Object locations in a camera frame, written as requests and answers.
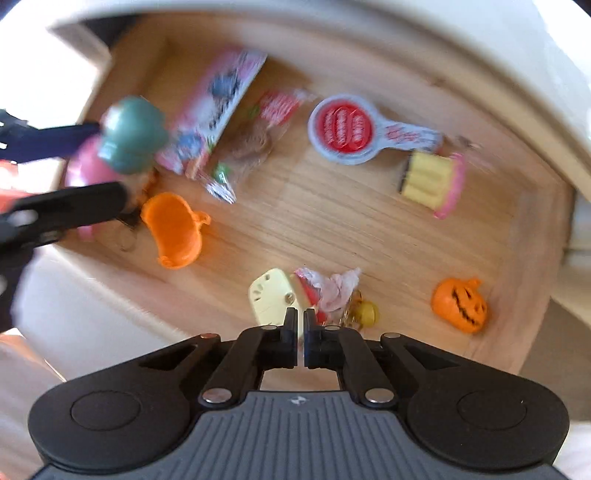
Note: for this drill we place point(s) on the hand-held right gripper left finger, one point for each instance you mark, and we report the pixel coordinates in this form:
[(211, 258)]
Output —
[(290, 330)]

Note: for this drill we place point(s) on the orange jack-o-lantern pumpkin toy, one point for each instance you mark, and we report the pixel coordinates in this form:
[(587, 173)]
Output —
[(459, 304)]

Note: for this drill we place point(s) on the pink snack box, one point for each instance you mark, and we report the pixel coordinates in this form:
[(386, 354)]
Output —
[(217, 106)]

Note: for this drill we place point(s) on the cream plastic toy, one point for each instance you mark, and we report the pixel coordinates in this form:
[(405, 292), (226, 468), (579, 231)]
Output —
[(270, 295)]

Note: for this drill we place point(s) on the round red paddle toy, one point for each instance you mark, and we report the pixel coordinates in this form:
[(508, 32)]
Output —
[(346, 129)]

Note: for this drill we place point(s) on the yellow pink cake toy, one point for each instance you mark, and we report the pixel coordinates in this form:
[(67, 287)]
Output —
[(429, 182)]

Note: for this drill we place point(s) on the clear snack bag red label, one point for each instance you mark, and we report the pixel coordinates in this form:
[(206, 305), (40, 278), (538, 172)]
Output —
[(263, 129)]

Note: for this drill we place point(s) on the teal toy figure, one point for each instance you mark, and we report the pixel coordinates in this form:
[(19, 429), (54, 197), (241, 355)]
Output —
[(134, 134)]

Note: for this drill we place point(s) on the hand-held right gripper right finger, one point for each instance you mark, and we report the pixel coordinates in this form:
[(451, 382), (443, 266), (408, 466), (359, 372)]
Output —
[(310, 330)]

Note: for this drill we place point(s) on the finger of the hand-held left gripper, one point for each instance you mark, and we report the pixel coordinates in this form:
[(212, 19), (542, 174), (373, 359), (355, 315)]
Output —
[(78, 205), (60, 138)]

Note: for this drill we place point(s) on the orange plastic cup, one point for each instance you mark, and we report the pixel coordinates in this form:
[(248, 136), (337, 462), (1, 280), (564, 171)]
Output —
[(173, 230)]

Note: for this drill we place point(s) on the red white candy wrapper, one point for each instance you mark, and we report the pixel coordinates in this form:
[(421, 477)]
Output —
[(330, 290)]

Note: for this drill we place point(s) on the silver green candy wrapper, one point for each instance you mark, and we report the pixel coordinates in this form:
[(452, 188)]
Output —
[(222, 184)]

